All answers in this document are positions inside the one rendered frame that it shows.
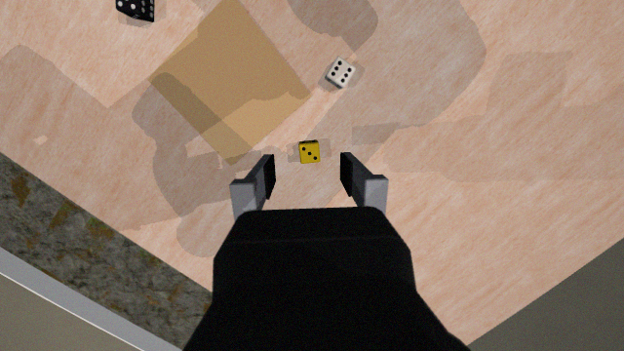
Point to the white die with black pips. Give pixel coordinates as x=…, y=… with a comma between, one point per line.
x=340, y=72

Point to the yellow die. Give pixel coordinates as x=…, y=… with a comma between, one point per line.
x=309, y=151

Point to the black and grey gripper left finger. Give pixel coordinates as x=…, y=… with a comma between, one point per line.
x=251, y=192

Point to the tan translucent mat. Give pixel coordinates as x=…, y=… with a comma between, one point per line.
x=228, y=82

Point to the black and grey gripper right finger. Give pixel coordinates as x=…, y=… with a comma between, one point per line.
x=367, y=189

